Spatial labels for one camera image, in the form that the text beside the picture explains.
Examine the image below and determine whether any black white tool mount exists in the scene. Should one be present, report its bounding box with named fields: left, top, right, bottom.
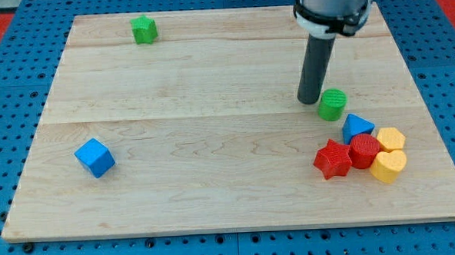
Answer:
left=293, top=0, right=373, bottom=40

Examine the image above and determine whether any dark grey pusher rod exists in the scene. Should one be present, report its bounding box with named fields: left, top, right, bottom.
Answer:
left=297, top=36, right=335, bottom=104

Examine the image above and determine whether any green cylinder block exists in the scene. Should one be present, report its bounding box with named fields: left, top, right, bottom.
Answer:
left=317, top=88, right=347, bottom=121

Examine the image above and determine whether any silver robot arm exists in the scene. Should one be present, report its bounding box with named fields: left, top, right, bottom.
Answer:
left=293, top=0, right=373, bottom=104

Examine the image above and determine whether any yellow hexagon block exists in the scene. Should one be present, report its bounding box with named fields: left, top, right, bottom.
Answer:
left=377, top=127, right=406, bottom=152

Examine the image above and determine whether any blue triangle block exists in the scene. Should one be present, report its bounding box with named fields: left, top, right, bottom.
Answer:
left=341, top=114, right=375, bottom=144

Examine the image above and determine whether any red star block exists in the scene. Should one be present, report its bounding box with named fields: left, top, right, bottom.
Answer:
left=313, top=139, right=352, bottom=180

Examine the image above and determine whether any red cylinder block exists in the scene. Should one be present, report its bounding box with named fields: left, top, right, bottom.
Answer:
left=350, top=133, right=380, bottom=170

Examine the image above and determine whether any yellow heart block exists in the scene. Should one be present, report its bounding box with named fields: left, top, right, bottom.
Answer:
left=369, top=149, right=407, bottom=184

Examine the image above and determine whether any wooden board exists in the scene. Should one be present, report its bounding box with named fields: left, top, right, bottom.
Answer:
left=2, top=6, right=455, bottom=243

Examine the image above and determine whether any green star block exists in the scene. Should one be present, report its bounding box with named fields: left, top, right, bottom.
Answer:
left=130, top=15, right=158, bottom=45

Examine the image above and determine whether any blue cube block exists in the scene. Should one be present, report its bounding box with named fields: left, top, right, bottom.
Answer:
left=74, top=138, right=115, bottom=179

